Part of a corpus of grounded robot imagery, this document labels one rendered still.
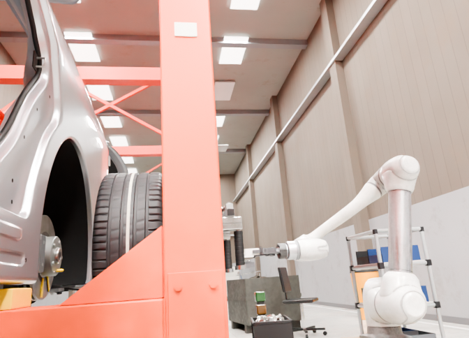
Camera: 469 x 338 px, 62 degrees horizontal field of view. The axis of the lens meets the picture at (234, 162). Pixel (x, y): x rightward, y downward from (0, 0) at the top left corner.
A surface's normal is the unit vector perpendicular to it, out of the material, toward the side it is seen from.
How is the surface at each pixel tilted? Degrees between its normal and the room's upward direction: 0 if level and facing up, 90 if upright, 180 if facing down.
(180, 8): 90
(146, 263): 90
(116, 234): 84
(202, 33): 90
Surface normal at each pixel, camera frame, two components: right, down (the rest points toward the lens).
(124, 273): 0.15, -0.29
